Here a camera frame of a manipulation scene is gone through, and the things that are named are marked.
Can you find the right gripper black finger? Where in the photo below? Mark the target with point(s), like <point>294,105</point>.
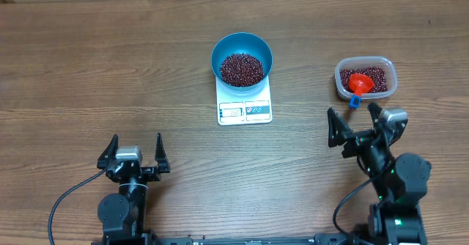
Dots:
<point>375,110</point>
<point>338,129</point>

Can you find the red adzuki beans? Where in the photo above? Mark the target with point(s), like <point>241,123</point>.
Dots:
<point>376,74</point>

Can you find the clear plastic food container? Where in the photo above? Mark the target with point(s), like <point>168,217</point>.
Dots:
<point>362,62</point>

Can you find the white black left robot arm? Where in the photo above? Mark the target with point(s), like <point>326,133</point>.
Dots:
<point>122,214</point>

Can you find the orange measuring scoop blue handle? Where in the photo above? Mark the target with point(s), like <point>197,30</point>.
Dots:
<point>359,84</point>

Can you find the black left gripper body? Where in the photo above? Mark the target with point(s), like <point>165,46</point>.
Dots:
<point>149,174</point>

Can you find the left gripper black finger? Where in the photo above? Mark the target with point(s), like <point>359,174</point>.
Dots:
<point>160,156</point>
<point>109,153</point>

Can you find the red beans in bowl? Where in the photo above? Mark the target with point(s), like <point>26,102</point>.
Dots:
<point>241,70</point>

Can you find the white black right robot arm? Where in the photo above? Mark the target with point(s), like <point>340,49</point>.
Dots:
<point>400,182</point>

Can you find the white digital kitchen scale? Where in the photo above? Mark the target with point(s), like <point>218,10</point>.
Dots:
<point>243,106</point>

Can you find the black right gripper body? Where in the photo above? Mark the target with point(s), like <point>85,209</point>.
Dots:
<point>361,141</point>

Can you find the blue plastic bowl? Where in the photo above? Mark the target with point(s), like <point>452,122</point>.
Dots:
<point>241,42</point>

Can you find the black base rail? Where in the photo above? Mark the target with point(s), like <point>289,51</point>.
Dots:
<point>318,239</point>

